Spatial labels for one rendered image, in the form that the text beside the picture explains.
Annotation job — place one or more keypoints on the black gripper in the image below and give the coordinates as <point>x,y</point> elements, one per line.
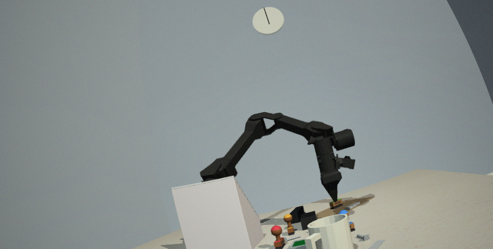
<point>330,176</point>

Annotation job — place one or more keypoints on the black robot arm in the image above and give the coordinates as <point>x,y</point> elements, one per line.
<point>317,133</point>

